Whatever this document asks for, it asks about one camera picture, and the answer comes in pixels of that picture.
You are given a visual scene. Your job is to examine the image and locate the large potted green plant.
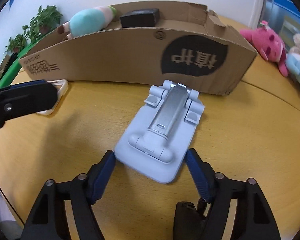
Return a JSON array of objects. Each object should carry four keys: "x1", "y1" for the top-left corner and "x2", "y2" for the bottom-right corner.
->
[{"x1": 22, "y1": 5, "x2": 63, "y2": 43}]

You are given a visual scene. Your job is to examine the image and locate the clear white phone case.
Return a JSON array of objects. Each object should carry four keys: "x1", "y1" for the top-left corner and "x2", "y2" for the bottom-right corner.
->
[{"x1": 36, "y1": 78, "x2": 69, "y2": 116}]

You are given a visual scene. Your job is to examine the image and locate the small potted green plant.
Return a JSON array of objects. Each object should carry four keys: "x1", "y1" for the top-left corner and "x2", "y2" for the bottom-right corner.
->
[{"x1": 5, "y1": 34, "x2": 27, "y2": 54}]

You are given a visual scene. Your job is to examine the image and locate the black product box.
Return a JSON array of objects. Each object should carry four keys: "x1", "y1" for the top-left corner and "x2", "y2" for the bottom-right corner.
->
[{"x1": 119, "y1": 8, "x2": 160, "y2": 28}]

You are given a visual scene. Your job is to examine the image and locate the brown cardboard sheet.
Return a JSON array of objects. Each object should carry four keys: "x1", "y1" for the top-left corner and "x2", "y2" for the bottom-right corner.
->
[{"x1": 0, "y1": 55, "x2": 11, "y2": 80}]

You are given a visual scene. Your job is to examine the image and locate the teal pink plush pig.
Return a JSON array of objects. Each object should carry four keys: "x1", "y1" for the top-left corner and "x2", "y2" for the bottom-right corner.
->
[{"x1": 57, "y1": 6, "x2": 117, "y2": 40}]

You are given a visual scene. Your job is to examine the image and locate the pink plush toy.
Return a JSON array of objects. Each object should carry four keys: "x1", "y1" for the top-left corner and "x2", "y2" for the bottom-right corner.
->
[{"x1": 239, "y1": 21, "x2": 289, "y2": 77}]

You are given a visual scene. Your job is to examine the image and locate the white folding phone stand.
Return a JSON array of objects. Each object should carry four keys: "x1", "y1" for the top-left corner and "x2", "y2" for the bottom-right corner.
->
[{"x1": 114, "y1": 80, "x2": 205, "y2": 184}]

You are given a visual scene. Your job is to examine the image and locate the blue signage glass door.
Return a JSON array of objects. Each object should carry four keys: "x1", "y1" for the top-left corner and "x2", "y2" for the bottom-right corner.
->
[{"x1": 260, "y1": 0, "x2": 300, "y2": 51}]

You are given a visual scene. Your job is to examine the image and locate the brown cardboard box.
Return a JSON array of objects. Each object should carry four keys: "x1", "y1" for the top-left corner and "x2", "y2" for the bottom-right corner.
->
[{"x1": 19, "y1": 1, "x2": 257, "y2": 95}]

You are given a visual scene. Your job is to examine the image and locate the black object at bottom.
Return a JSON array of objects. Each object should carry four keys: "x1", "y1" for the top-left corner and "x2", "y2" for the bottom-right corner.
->
[{"x1": 173, "y1": 198, "x2": 207, "y2": 240}]

